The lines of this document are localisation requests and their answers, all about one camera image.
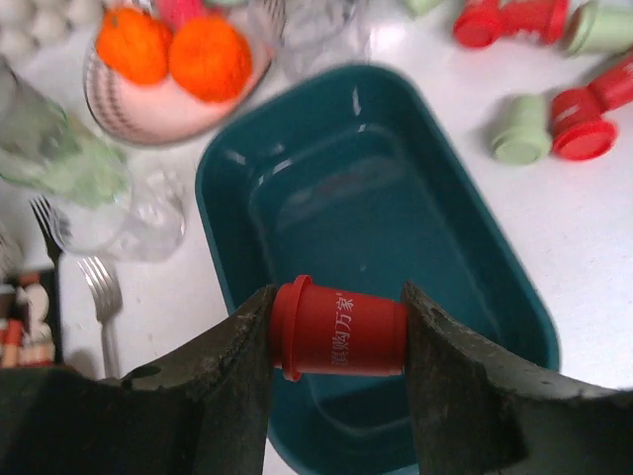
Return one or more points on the clear glass tumbler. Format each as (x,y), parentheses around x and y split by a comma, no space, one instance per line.
(148,222)

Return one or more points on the green glass cup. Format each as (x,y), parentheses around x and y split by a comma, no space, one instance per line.
(45,148)

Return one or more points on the egg tray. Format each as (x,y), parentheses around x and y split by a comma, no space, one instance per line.
(27,26)

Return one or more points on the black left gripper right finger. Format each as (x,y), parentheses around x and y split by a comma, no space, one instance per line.
(476,408)

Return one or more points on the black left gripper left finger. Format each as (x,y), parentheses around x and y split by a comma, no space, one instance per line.
(202,408)

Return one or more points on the silver fork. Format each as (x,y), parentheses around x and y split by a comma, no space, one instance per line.
(47,232)
(103,283)

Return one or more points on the teal plastic storage basket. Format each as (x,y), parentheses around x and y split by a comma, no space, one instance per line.
(347,178)

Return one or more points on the pink bowl with oranges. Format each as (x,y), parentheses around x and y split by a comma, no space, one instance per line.
(166,114)

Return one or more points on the red coffee capsule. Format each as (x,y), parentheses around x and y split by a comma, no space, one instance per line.
(578,130)
(320,330)
(613,89)

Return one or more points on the green coffee capsule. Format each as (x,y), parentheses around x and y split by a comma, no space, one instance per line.
(521,135)

